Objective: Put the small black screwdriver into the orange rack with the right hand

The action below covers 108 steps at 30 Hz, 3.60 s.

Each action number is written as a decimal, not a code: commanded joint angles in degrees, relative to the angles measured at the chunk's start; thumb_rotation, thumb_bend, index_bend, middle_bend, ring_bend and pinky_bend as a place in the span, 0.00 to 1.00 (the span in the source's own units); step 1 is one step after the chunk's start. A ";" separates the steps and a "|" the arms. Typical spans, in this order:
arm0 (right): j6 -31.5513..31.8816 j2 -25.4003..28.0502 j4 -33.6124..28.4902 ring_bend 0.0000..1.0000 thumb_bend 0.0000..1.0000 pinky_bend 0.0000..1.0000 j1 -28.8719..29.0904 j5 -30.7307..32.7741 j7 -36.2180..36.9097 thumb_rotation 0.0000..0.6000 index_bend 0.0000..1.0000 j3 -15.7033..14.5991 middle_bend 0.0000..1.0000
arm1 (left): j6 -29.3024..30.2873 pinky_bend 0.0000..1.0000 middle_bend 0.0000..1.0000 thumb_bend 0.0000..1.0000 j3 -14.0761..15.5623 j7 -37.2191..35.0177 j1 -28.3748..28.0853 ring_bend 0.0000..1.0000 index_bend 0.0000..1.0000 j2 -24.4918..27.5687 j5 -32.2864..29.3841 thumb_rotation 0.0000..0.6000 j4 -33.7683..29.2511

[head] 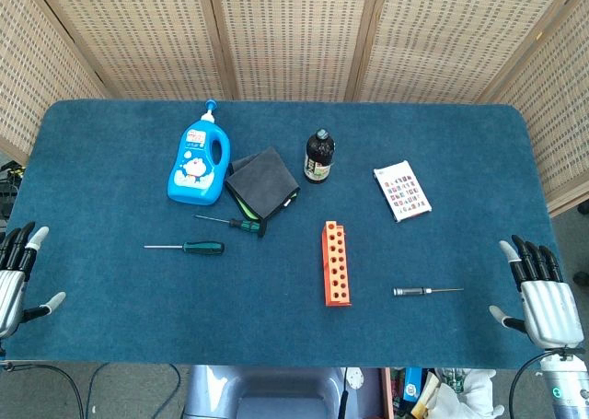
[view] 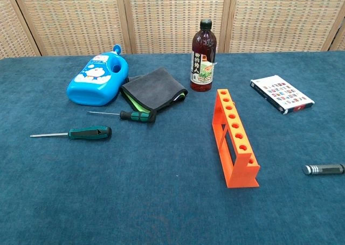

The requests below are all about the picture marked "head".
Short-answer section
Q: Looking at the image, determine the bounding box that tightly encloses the white printed card box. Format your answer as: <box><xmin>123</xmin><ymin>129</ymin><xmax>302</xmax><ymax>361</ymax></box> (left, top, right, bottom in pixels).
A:
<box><xmin>373</xmin><ymin>159</ymin><xmax>433</xmax><ymax>224</ymax></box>

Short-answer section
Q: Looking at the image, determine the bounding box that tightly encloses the grey folded cloth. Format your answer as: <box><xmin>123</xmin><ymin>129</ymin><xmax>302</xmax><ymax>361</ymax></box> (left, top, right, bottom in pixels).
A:
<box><xmin>224</xmin><ymin>145</ymin><xmax>301</xmax><ymax>239</ymax></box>

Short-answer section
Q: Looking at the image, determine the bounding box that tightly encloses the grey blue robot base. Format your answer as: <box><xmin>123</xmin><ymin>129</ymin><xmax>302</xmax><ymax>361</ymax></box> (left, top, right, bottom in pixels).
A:
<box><xmin>183</xmin><ymin>365</ymin><xmax>351</xmax><ymax>419</ymax></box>

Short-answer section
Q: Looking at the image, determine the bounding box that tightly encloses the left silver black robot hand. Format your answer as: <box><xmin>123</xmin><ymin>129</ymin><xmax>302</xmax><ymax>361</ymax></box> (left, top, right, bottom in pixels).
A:
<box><xmin>0</xmin><ymin>221</ymin><xmax>67</xmax><ymax>342</ymax></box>

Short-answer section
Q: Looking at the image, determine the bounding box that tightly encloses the blue floor cable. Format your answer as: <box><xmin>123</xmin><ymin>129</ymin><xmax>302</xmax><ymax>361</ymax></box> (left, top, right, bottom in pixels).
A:
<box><xmin>85</xmin><ymin>362</ymin><xmax>111</xmax><ymax>419</ymax></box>

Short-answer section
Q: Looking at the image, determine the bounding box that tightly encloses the blue printed box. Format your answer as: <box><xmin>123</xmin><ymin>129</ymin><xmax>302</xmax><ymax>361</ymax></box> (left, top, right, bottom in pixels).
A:
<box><xmin>403</xmin><ymin>367</ymin><xmax>424</xmax><ymax>402</ymax></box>

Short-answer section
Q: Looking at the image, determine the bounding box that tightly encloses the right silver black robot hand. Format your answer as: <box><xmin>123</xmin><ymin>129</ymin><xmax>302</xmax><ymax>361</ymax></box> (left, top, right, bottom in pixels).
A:
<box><xmin>488</xmin><ymin>234</ymin><xmax>585</xmax><ymax>351</ymax></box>

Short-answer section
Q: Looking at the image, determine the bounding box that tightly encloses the dark green handle screwdriver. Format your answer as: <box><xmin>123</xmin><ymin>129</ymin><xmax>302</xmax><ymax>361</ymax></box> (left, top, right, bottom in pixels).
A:
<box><xmin>143</xmin><ymin>240</ymin><xmax>225</xmax><ymax>255</ymax></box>

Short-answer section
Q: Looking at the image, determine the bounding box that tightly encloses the black floor cable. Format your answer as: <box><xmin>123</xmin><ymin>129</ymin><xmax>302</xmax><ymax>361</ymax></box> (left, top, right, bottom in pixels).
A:
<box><xmin>0</xmin><ymin>362</ymin><xmax>88</xmax><ymax>419</ymax></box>

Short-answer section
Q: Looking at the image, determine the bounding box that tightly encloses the blue carpet table mat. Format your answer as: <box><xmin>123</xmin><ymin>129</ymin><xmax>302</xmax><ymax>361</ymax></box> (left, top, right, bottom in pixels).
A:
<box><xmin>4</xmin><ymin>99</ymin><xmax>584</xmax><ymax>370</ymax></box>

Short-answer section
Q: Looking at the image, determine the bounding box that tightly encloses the green black striped screwdriver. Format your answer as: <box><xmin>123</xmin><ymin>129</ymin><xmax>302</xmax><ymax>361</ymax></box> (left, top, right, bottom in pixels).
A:
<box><xmin>193</xmin><ymin>214</ymin><xmax>261</xmax><ymax>233</ymax></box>

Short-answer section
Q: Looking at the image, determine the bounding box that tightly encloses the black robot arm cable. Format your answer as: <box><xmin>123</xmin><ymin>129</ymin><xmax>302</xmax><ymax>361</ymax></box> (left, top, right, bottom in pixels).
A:
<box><xmin>508</xmin><ymin>350</ymin><xmax>551</xmax><ymax>419</ymax></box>

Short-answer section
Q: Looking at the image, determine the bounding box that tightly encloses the orange drill bit holder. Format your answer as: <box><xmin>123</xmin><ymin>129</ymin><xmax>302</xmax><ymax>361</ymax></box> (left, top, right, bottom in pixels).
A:
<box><xmin>321</xmin><ymin>220</ymin><xmax>352</xmax><ymax>308</ymax></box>

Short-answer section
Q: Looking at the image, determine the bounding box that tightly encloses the white crumpled cloth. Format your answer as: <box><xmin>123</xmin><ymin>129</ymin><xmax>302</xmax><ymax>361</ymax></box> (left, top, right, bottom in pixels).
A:
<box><xmin>432</xmin><ymin>367</ymin><xmax>506</xmax><ymax>419</ymax></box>

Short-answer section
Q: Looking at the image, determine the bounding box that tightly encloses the dark vinegar bottle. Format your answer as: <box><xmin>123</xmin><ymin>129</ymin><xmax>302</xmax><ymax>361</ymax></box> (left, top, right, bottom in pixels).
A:
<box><xmin>303</xmin><ymin>129</ymin><xmax>336</xmax><ymax>185</ymax></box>

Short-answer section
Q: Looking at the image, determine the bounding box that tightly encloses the blue cartoon detergent bottle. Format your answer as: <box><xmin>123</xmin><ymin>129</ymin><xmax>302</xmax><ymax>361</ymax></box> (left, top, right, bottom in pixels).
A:
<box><xmin>166</xmin><ymin>99</ymin><xmax>231</xmax><ymax>206</ymax></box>

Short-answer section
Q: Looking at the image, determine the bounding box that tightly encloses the bamboo folding screen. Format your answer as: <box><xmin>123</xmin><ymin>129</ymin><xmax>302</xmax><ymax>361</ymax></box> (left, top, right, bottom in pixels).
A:
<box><xmin>0</xmin><ymin>0</ymin><xmax>589</xmax><ymax>217</ymax></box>

